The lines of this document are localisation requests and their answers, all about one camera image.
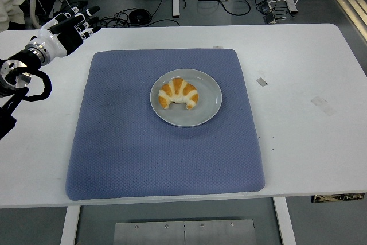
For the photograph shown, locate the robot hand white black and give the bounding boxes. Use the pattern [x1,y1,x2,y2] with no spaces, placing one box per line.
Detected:
[34,1,101,57]

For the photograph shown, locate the croissant bread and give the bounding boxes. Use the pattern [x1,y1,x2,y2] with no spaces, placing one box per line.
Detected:
[158,77,200,111]

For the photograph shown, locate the grey round plate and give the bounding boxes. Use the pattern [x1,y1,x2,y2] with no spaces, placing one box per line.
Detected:
[150,68,223,127]

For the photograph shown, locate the grey metal plate with screws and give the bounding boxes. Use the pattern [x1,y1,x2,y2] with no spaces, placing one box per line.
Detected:
[112,219,257,245]

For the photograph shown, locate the white garment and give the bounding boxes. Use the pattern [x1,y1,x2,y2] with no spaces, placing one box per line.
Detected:
[0,0,26,32]

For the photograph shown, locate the blue quilted mat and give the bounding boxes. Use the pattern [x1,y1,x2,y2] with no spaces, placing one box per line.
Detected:
[65,49,265,201]

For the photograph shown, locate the white table leg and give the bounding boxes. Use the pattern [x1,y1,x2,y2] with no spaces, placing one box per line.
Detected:
[272,196,297,245]
[60,205,81,245]

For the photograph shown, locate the clear tape piece large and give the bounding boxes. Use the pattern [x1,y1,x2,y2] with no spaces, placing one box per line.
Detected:
[310,95,336,116]

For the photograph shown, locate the black round cable coil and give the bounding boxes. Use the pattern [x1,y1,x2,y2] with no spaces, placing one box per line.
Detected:
[126,8,152,25]

